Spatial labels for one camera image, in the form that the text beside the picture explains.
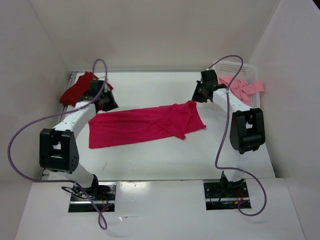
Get dark red t shirt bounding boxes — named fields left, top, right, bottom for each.
left=59, top=71, right=113, bottom=107

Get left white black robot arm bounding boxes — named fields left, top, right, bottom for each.
left=39, top=80, right=118, bottom=200

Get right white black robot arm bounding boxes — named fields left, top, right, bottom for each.
left=192, top=69, right=266, bottom=185

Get white plastic basket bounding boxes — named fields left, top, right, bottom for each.
left=211, top=60, right=264, bottom=108

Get light pink t shirt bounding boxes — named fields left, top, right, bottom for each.
left=229, top=78, right=265, bottom=106

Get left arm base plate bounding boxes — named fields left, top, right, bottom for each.
left=62, top=181, right=117, bottom=213

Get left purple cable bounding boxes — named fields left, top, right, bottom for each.
left=7, top=58, right=112, bottom=230

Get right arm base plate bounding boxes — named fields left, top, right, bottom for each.
left=203, top=181, right=252, bottom=211

